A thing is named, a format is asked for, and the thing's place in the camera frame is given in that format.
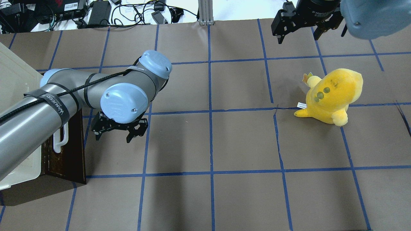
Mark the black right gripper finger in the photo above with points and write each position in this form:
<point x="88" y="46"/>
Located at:
<point x="280" y="38"/>
<point x="318" y="32"/>

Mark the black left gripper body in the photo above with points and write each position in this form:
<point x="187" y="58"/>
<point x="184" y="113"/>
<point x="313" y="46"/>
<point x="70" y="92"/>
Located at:
<point x="110" y="123"/>

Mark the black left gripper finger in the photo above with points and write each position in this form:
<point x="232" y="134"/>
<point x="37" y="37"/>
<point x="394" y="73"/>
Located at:
<point x="132" y="135"/>
<point x="98" y="135"/>

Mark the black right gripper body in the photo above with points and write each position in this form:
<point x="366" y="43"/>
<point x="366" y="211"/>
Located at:
<point x="316" y="7"/>

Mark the white drawer handle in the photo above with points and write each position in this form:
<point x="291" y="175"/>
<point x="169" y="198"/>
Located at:
<point x="60" y="138"/>

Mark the dark brown wooden drawer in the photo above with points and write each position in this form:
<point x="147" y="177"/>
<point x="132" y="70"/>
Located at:
<point x="46" y="172"/>

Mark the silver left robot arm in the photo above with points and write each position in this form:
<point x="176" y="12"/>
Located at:
<point x="123" y="98"/>

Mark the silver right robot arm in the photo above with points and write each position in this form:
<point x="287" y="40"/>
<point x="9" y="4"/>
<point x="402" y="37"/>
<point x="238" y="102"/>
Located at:
<point x="364" y="19"/>

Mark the yellow dinosaur plush toy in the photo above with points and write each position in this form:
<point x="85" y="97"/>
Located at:
<point x="328" y="98"/>

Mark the cream plastic storage box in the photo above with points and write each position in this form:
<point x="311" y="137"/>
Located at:
<point x="17" y="78"/>

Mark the black power adapter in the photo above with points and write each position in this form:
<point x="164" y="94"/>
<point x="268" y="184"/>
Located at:
<point x="100" y="14"/>

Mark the aluminium frame post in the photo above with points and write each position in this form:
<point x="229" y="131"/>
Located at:
<point x="205" y="12"/>

